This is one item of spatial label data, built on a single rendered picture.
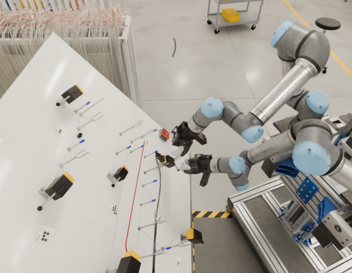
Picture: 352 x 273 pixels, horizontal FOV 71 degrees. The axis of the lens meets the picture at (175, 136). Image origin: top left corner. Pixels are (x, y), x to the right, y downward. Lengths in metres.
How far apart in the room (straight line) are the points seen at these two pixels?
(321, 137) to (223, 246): 1.55
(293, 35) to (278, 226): 1.58
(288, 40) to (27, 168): 1.01
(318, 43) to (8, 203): 1.11
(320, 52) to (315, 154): 0.37
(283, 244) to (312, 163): 1.34
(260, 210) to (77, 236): 1.68
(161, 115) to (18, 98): 2.39
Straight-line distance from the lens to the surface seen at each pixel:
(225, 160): 1.16
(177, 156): 1.12
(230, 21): 5.17
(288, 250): 2.23
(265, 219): 2.27
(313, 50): 1.06
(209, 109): 0.92
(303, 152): 0.94
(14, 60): 1.95
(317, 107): 1.39
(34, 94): 1.00
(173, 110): 3.25
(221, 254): 2.29
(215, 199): 2.48
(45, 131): 0.94
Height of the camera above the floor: 2.17
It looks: 48 degrees down
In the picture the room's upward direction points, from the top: 1 degrees clockwise
